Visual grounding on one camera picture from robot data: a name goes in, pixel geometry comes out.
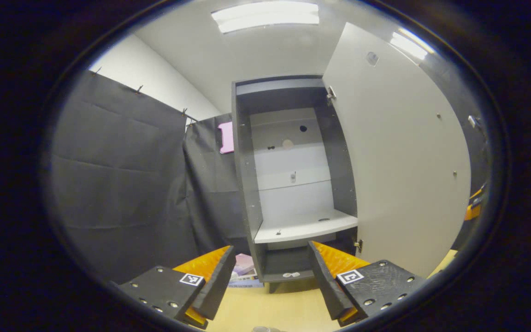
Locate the white cover book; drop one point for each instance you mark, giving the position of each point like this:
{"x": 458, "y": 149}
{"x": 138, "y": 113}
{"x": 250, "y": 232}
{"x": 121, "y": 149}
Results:
{"x": 244, "y": 277}

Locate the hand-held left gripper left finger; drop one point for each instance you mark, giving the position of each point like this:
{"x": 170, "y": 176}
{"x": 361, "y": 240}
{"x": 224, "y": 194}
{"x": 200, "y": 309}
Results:
{"x": 219, "y": 281}

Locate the black backdrop cloth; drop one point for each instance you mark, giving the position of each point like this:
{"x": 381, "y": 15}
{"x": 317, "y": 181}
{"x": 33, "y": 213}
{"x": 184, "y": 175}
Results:
{"x": 118, "y": 184}

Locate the metal door hinge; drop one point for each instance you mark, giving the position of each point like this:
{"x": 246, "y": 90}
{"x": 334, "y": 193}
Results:
{"x": 358, "y": 246}
{"x": 331, "y": 96}

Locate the blue cover book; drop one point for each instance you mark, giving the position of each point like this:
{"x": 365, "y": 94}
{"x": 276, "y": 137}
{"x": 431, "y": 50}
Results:
{"x": 247, "y": 285}

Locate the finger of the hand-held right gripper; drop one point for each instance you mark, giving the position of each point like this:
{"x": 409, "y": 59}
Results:
{"x": 474, "y": 210}

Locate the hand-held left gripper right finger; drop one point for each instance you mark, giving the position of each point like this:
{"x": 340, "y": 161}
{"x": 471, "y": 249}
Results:
{"x": 323, "y": 276}

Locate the ceiling light panel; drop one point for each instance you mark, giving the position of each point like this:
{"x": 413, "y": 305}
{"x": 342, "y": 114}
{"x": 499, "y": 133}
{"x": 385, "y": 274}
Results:
{"x": 265, "y": 17}
{"x": 411, "y": 44}

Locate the light grey cabinet door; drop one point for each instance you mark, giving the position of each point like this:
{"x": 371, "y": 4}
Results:
{"x": 399, "y": 161}

